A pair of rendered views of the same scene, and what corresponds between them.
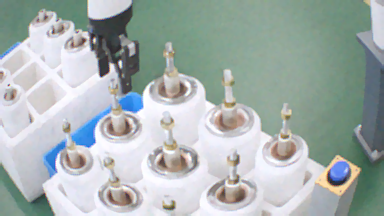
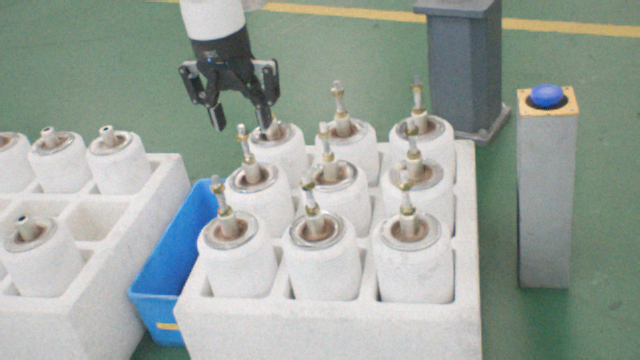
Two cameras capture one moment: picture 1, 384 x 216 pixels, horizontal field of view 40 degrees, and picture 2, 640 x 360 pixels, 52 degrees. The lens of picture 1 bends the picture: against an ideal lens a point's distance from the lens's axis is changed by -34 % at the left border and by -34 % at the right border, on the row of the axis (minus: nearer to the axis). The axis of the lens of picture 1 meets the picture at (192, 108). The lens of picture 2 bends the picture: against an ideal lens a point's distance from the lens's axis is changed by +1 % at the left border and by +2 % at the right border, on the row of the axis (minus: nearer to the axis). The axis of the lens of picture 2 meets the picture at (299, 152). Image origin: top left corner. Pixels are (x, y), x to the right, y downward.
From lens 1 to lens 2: 0.51 m
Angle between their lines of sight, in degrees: 24
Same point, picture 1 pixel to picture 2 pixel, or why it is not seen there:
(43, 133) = (118, 260)
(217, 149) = (351, 156)
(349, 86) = (378, 102)
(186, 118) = (299, 151)
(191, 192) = (364, 197)
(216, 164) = not seen: hidden behind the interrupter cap
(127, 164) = (279, 209)
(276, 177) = (435, 151)
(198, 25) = (185, 129)
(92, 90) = (162, 188)
